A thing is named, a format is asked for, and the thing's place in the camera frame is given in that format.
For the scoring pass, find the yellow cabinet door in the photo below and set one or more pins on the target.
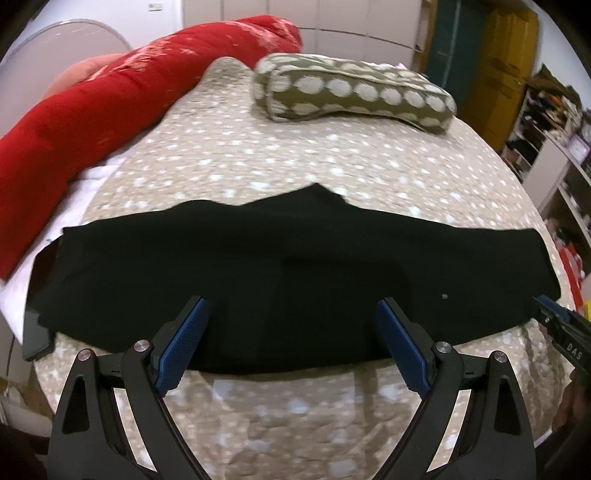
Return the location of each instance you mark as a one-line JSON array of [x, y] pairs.
[[505, 69]]

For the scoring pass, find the white bed sheet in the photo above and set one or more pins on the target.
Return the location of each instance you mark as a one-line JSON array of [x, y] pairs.
[[55, 207]]

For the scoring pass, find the white wardrobe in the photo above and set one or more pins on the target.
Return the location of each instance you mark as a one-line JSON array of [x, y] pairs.
[[314, 18]]

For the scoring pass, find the teal cabinet door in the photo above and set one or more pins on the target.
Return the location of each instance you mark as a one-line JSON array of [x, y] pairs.
[[452, 41]]

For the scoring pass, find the pink pillow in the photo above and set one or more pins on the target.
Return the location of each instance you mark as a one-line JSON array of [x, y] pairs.
[[85, 71]]

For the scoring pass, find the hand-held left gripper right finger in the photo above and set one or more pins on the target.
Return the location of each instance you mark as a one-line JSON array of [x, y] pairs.
[[402, 346]]

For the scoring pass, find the cluttered white shelf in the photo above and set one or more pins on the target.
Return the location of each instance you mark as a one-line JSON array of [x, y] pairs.
[[554, 134]]

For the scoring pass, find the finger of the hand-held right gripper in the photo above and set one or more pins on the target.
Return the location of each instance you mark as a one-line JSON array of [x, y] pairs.
[[546, 308]]

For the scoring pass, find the black pants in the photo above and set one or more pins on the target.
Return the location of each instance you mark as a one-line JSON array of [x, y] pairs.
[[295, 277]]

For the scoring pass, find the person's right hand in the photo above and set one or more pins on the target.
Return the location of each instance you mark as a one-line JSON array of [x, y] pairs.
[[571, 401]]

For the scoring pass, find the beige spotted bedspread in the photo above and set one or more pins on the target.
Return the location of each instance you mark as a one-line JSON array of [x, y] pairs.
[[277, 152]]

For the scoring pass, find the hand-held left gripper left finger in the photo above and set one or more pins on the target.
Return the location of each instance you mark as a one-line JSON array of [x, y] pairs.
[[181, 344]]

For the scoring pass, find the green polka dot pillow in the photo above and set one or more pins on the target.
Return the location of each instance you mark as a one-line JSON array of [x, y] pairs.
[[351, 90]]

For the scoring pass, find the red and white cloth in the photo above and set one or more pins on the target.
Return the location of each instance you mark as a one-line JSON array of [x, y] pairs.
[[575, 272]]

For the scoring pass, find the red quilt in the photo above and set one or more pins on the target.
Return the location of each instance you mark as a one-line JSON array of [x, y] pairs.
[[87, 115]]

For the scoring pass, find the clear plastic chair back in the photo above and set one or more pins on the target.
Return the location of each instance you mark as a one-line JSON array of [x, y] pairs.
[[60, 39]]

